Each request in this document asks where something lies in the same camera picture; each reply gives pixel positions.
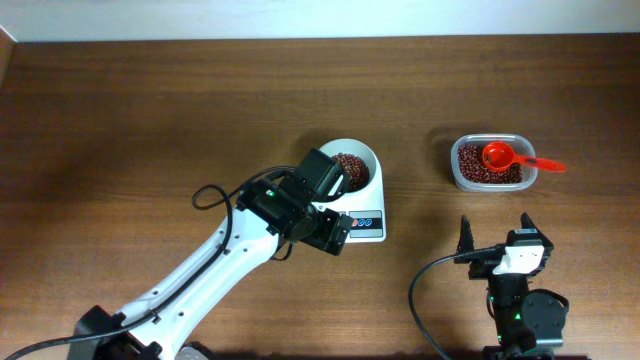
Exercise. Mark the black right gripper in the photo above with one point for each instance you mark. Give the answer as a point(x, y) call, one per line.
point(484, 265)

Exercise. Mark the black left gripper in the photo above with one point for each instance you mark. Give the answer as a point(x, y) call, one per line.
point(333, 230)

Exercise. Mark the red measuring scoop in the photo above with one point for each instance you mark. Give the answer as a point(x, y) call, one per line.
point(499, 156)

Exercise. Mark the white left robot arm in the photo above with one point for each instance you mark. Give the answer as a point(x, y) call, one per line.
point(270, 210)

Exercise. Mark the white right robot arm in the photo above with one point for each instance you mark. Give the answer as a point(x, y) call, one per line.
point(529, 322)

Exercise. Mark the white digital kitchen scale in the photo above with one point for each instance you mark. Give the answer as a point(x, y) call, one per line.
point(367, 208)

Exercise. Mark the red beans in bowl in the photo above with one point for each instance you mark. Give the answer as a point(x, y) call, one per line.
point(359, 174)

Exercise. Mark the white bowl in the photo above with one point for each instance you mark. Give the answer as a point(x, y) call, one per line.
point(355, 147)

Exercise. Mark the clear plastic container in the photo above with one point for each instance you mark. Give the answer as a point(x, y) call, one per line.
point(520, 144)

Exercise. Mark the red adzuki beans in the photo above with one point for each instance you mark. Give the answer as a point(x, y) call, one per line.
point(473, 169)

